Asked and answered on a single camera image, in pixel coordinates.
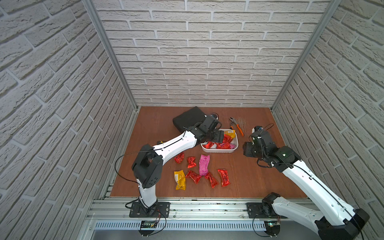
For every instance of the black plastic tool case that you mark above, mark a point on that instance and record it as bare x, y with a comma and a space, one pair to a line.
188, 119

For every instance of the red tea bag packet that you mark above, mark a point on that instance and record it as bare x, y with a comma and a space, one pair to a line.
193, 176

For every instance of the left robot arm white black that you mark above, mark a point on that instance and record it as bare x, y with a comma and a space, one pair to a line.
148, 165

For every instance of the red tea bag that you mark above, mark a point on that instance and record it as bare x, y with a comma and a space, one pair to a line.
180, 157
225, 181
191, 162
213, 181

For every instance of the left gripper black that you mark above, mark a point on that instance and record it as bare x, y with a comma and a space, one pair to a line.
216, 135

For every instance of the magenta tea bag packet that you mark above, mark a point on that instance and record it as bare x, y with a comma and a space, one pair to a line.
203, 165

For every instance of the right controller board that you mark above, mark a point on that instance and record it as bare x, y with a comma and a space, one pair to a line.
272, 228

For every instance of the yellow tea bag packet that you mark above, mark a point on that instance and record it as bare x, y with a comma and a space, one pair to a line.
180, 180

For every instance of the controller board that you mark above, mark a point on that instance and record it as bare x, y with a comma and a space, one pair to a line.
272, 228
148, 228

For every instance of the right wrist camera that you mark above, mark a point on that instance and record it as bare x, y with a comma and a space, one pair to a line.
257, 128

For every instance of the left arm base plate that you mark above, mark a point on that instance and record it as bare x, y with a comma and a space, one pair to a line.
138, 210

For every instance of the white plastic storage box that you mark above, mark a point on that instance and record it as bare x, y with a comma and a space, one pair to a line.
234, 144

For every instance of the small yellow tea bag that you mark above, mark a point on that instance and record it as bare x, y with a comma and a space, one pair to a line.
231, 134

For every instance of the left controller board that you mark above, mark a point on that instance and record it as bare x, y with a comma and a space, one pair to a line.
148, 228

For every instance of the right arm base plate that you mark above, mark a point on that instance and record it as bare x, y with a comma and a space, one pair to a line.
261, 210

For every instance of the aluminium rail frame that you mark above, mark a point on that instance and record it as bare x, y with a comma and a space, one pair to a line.
186, 214

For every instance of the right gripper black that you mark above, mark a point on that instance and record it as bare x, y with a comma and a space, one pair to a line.
246, 147

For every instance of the orange handled pliers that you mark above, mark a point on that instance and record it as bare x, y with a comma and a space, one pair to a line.
234, 124

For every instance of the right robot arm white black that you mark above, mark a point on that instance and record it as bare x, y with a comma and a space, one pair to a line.
334, 219

